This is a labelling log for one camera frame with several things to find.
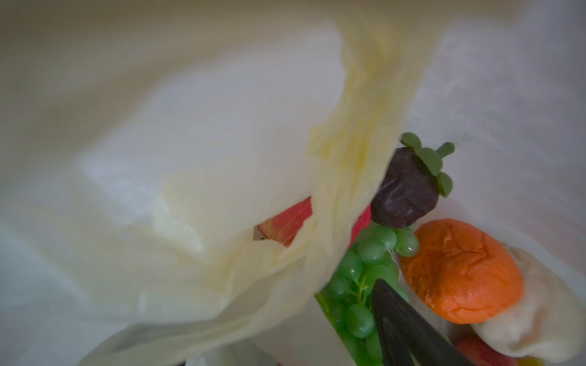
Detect cream fake garlic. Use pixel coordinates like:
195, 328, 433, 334
472, 246, 585, 363

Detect translucent yellowish plastic bag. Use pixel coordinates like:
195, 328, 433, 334
1, 1, 585, 365

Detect orange fake fruit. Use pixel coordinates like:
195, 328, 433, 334
400, 218, 524, 324

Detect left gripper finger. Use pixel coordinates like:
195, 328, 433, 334
372, 279, 473, 366

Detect green fake grapes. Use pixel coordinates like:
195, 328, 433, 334
315, 223, 420, 365

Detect dark purple fake mangosteen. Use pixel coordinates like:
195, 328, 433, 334
370, 132, 456, 229

